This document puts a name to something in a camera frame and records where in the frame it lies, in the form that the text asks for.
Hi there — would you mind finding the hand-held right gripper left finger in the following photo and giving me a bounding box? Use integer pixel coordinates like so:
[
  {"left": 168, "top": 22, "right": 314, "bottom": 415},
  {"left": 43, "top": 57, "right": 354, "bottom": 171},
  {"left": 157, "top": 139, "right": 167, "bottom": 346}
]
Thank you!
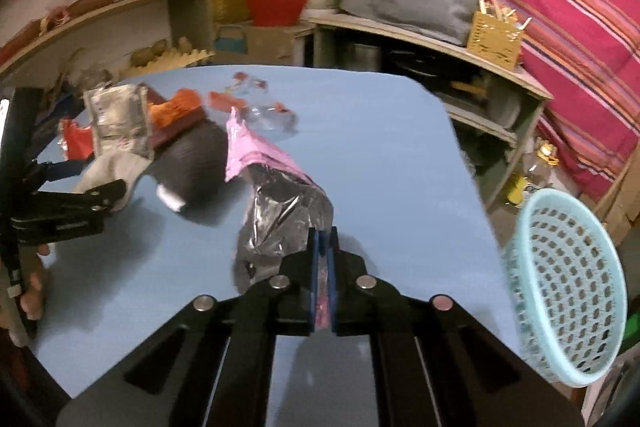
[{"left": 55, "top": 227, "right": 321, "bottom": 427}]

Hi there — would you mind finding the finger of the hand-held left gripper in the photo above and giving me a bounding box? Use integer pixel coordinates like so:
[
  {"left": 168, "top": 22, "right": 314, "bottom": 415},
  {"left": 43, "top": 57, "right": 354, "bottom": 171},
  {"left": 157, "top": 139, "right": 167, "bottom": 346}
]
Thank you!
[
  {"left": 27, "top": 159, "right": 83, "bottom": 182},
  {"left": 10, "top": 179, "right": 127, "bottom": 244}
]

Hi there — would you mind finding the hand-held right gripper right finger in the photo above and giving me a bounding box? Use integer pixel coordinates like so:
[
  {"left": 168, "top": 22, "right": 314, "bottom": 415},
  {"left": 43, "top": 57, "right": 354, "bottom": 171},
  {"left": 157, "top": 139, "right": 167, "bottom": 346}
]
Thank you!
[{"left": 329, "top": 227, "right": 583, "bottom": 427}]

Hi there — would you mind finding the paper trash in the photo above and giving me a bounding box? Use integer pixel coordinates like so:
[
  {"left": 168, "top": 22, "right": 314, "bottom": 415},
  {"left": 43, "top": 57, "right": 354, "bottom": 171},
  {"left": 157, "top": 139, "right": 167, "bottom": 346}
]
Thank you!
[{"left": 82, "top": 84, "right": 153, "bottom": 160}]

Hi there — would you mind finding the pink silver foil wrapper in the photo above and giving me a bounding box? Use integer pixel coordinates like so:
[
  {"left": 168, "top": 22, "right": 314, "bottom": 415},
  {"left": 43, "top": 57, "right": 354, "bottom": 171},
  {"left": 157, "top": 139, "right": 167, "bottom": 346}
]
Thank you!
[{"left": 225, "top": 107, "right": 335, "bottom": 332}]

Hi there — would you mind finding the orange plastic wrapper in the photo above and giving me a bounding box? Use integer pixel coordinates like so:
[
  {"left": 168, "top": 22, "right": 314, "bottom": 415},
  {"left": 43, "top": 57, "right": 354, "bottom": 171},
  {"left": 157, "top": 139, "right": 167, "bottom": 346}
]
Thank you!
[{"left": 147, "top": 89, "right": 206, "bottom": 128}]

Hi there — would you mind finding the light blue perforated basket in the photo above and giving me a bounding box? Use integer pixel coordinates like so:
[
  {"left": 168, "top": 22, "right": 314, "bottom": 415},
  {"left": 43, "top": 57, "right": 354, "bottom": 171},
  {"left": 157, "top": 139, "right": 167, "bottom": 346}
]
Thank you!
[{"left": 501, "top": 188, "right": 628, "bottom": 389}]

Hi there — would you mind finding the person's left hand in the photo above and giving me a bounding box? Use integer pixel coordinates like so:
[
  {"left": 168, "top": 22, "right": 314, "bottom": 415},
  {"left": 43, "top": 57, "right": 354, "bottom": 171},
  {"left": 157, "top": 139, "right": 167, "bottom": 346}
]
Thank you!
[{"left": 18, "top": 243, "right": 52, "bottom": 322}]

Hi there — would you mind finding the white knit cloth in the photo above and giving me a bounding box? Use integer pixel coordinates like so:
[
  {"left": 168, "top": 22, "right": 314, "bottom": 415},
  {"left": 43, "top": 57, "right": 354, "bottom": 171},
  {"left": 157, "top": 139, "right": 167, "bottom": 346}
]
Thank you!
[{"left": 74, "top": 154, "right": 151, "bottom": 196}]

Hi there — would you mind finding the dark red wrapper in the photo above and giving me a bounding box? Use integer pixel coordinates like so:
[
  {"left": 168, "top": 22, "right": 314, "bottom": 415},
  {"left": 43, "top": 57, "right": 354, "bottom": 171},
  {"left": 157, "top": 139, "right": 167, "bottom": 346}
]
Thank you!
[{"left": 149, "top": 107, "right": 208, "bottom": 148}]

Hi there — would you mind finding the black cloth bundle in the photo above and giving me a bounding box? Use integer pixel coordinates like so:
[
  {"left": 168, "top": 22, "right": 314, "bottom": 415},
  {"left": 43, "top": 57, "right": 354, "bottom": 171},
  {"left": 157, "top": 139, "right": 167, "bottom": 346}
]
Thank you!
[{"left": 152, "top": 119, "right": 231, "bottom": 214}]

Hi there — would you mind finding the yellow jagged tray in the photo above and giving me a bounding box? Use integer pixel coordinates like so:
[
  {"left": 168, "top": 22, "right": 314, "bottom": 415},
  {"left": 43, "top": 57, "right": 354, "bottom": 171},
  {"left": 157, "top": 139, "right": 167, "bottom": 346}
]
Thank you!
[{"left": 120, "top": 48, "right": 216, "bottom": 80}]

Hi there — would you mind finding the red strip wrapper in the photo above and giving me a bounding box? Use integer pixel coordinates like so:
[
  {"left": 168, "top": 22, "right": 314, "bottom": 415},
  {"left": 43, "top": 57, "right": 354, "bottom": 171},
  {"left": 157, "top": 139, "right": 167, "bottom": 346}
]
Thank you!
[{"left": 207, "top": 91, "right": 251, "bottom": 110}]

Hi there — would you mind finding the clear plastic wrapper red print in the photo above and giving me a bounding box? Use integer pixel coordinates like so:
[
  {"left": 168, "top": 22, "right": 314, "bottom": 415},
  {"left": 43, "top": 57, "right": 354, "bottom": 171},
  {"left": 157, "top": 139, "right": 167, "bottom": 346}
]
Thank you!
[
  {"left": 242, "top": 101, "right": 301, "bottom": 136},
  {"left": 227, "top": 71, "right": 268, "bottom": 92}
]

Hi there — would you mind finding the cardboard box blue print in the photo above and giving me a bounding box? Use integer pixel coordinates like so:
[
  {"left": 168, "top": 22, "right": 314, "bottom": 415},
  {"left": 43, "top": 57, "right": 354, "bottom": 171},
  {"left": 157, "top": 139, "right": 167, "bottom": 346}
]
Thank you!
[{"left": 215, "top": 24, "right": 313, "bottom": 68}]

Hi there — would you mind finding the small metal pot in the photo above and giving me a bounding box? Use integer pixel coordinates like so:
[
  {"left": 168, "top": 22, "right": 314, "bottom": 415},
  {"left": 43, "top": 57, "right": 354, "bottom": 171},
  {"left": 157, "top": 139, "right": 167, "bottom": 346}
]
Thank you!
[{"left": 350, "top": 42, "right": 383, "bottom": 71}]

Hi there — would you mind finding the clear bottle yellow label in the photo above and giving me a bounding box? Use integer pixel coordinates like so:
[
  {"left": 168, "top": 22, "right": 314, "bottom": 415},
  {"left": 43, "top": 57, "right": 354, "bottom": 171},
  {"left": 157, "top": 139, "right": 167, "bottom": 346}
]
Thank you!
[{"left": 502, "top": 139, "right": 563, "bottom": 212}]

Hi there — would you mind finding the black pan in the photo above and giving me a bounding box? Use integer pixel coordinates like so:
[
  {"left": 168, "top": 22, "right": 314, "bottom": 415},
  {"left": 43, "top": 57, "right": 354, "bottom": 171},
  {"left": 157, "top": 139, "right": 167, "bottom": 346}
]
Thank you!
[{"left": 387, "top": 49, "right": 451, "bottom": 80}]

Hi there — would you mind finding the wooden shelf unit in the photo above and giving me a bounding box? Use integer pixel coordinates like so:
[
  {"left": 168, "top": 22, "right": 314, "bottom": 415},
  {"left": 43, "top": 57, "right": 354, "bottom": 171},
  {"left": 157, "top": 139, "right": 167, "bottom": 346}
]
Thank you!
[{"left": 307, "top": 12, "right": 555, "bottom": 210}]

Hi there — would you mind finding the red plastic bowl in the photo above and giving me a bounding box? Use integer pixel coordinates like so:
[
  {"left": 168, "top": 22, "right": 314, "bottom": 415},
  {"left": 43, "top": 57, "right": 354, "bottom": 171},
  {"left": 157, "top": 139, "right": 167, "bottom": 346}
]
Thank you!
[{"left": 244, "top": 0, "right": 312, "bottom": 28}]

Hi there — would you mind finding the yellow perforated box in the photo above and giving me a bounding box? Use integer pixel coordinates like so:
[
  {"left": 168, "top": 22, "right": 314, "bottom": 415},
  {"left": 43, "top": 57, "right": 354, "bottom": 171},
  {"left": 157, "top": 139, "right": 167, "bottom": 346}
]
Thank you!
[{"left": 467, "top": 9, "right": 525, "bottom": 70}]

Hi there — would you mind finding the bundle of wooden sticks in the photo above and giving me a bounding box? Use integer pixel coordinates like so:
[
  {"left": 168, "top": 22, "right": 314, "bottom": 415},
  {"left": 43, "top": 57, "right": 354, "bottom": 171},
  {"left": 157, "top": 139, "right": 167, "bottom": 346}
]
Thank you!
[{"left": 477, "top": 0, "right": 532, "bottom": 30}]

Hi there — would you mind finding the pink striped blanket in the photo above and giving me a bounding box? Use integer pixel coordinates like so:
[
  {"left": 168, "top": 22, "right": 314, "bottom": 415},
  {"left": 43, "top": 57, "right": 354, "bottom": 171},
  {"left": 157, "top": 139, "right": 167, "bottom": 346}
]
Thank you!
[{"left": 350, "top": 0, "right": 640, "bottom": 202}]

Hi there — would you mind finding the wooden wall shelf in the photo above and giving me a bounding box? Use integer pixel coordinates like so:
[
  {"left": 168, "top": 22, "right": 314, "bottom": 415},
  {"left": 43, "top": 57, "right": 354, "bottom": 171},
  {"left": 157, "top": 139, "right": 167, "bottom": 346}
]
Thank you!
[{"left": 0, "top": 0, "right": 216, "bottom": 82}]

